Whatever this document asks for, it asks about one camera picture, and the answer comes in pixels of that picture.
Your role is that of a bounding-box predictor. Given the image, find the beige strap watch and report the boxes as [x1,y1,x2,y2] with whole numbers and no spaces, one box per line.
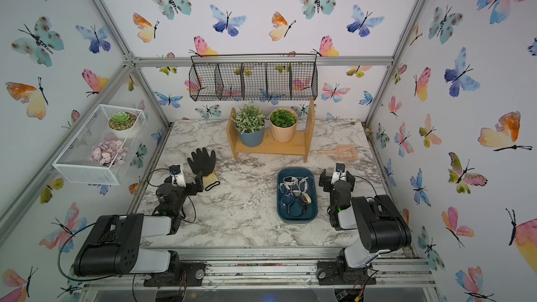
[299,192,312,205]

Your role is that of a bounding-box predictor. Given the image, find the pink strap watch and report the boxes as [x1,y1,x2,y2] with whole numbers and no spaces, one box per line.
[297,177,308,193]

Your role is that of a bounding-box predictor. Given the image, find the black digital watch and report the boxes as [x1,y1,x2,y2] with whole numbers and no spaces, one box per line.
[287,199,308,219]

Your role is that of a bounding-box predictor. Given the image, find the blue round watch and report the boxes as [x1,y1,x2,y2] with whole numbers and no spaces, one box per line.
[278,190,294,206]

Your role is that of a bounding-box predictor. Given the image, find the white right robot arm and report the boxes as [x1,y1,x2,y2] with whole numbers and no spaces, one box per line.
[319,164,412,270]

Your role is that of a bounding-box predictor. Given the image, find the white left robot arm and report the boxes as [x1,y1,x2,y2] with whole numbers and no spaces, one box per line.
[73,173,204,277]

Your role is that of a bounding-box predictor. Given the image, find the dark teal storage box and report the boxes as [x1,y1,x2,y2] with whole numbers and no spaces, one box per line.
[276,167,318,225]

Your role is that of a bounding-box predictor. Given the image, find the black and yellow work glove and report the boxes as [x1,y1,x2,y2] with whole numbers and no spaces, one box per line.
[187,148,220,192]

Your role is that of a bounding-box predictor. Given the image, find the wooden plant shelf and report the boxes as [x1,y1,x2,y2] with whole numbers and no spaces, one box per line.
[226,98,315,162]

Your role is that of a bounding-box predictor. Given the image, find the succulent in white pot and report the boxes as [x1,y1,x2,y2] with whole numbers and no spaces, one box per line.
[108,111,138,141]

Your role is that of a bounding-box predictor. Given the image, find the pink plant pot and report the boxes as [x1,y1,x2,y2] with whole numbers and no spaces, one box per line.
[268,108,298,143]

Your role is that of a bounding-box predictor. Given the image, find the green moss plant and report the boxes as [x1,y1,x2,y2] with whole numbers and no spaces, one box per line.
[270,109,297,128]

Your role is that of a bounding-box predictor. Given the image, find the blue plant pot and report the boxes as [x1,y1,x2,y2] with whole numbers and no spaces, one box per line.
[238,128,265,148]

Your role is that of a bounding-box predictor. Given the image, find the green leafy plant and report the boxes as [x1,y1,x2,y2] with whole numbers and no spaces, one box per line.
[232,103,265,134]

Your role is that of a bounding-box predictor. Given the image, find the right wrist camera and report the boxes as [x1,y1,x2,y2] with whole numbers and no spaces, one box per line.
[331,163,347,185]

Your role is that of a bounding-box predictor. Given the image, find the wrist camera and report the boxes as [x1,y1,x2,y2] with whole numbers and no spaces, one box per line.
[331,163,347,185]
[169,164,186,187]

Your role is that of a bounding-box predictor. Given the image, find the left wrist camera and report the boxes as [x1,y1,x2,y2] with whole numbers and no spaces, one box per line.
[169,164,186,187]

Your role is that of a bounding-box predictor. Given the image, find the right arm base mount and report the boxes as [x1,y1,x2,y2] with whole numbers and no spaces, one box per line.
[315,251,378,287]

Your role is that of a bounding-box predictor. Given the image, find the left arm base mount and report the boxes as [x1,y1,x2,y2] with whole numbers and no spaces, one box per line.
[143,250,207,288]

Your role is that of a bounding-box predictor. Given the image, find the white mesh wall shelf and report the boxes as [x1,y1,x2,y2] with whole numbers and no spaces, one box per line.
[53,104,147,185]

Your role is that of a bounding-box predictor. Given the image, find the aluminium front rail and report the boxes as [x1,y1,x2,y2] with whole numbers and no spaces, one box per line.
[83,246,437,291]

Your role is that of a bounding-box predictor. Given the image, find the aluminium frame post left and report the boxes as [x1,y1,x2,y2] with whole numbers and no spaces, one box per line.
[73,0,171,129]

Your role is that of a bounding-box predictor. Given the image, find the black wire wall basket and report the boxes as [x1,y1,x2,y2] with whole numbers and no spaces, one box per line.
[185,53,318,105]

